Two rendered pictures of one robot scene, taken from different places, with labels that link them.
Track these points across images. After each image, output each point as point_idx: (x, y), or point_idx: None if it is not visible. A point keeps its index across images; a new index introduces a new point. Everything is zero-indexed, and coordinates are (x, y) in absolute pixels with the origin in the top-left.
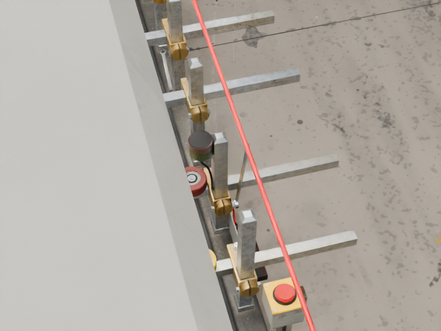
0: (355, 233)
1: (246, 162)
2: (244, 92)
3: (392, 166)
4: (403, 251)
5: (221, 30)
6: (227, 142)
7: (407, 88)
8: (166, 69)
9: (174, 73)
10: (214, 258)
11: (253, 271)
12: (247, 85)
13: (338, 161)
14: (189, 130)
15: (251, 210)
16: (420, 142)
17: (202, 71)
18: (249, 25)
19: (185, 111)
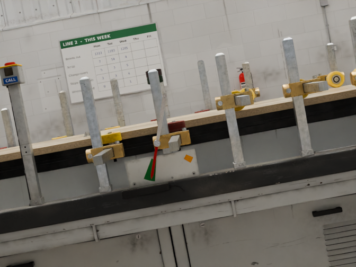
0: (97, 156)
1: (160, 108)
2: (238, 104)
3: None
4: None
5: (309, 88)
6: (148, 73)
7: None
8: (341, 147)
9: (295, 117)
10: (107, 134)
11: (91, 141)
12: (237, 96)
13: (168, 143)
14: (271, 161)
15: (86, 77)
16: None
17: (216, 62)
18: (314, 89)
19: (292, 158)
